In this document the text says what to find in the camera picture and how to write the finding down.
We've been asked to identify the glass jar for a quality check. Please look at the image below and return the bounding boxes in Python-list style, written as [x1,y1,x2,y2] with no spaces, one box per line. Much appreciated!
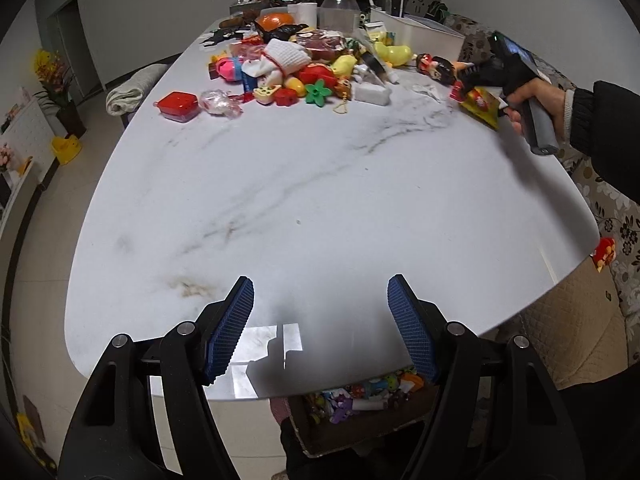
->
[318,0,362,32]

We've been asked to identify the yellow flowers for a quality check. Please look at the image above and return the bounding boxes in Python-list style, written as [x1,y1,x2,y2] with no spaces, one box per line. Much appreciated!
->
[32,48,77,107]

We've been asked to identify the yellow duck toy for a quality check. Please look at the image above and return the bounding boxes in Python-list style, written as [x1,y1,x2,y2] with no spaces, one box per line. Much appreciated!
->
[373,42,412,67]

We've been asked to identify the white storage box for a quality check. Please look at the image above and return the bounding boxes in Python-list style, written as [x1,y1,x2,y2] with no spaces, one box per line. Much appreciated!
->
[369,7,467,62]

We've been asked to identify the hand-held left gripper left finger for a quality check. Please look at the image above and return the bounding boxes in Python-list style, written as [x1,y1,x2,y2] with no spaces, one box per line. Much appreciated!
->
[57,276,255,480]

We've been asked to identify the doll figure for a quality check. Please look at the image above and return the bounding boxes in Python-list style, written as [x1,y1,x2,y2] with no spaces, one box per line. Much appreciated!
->
[415,52,459,84]

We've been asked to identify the person's right hand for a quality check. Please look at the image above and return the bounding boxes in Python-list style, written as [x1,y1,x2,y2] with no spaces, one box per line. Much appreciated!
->
[501,78,572,135]

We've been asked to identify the red plush toy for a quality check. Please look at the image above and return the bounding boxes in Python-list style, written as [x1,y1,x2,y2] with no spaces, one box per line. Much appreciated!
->
[591,237,617,274]

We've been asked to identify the yellow bin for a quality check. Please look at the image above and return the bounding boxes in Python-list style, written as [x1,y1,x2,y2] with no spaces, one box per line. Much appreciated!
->
[52,134,84,165]

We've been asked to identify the white block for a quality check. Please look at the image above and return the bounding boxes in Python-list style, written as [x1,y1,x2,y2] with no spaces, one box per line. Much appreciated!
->
[352,82,394,107]

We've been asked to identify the clear plastic wrapper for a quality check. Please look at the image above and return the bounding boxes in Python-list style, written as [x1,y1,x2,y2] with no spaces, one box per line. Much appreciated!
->
[198,88,244,119]

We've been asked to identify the floral sofa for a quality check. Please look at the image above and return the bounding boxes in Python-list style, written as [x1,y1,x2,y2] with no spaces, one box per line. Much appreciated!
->
[442,12,640,391]

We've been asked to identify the red lidded box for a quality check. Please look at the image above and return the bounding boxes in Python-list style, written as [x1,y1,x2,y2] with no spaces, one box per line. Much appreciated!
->
[153,90,200,122]

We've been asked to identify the rolled beige towel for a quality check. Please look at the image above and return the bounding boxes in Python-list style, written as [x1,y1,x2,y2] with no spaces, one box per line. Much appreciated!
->
[105,63,169,114]

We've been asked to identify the white waffle cloth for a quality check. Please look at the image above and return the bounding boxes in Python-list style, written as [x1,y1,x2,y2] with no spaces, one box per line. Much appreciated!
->
[263,38,312,74]

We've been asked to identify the person's right forearm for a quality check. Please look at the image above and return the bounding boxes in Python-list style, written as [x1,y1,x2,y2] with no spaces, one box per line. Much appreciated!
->
[564,79,640,166]

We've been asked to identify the cardboard box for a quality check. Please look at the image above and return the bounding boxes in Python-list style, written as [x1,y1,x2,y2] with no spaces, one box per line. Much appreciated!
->
[287,367,453,458]

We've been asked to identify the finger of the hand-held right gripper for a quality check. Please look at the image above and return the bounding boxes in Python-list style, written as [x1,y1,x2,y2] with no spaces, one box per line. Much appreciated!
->
[454,59,502,98]

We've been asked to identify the gold keychain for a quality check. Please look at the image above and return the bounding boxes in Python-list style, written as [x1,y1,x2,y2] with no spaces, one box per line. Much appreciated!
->
[333,80,354,117]

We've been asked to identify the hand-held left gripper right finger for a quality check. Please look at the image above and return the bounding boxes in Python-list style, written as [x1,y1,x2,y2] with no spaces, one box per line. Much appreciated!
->
[387,274,586,480]

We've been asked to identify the yellow snack packet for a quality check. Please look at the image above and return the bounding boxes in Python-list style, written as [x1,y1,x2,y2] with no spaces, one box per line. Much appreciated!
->
[459,86,502,132]

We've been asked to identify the white paper roll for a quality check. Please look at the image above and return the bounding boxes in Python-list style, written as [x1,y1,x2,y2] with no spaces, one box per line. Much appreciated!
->
[287,2,320,29]

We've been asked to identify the grey tray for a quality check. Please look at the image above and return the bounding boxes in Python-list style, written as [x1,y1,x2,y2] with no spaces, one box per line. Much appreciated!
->
[229,0,274,17]

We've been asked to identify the white low cabinet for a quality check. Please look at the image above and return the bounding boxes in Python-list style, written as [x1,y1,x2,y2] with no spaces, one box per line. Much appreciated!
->
[0,94,57,243]

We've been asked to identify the yellow cheese toy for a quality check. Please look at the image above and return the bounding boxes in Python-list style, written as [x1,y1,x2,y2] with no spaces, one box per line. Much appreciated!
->
[252,83,283,106]

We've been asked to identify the orange ball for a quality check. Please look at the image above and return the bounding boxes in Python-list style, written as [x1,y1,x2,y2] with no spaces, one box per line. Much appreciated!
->
[255,12,296,34]

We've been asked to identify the pink toy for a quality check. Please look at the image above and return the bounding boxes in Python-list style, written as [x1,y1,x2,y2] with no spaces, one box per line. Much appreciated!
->
[214,57,247,84]

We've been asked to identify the dark flower pot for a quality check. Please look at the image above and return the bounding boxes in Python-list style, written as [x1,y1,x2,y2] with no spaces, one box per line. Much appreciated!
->
[55,101,87,139]

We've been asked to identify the green flower toy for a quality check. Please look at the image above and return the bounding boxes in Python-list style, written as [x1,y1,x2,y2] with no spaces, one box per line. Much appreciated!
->
[304,79,334,109]

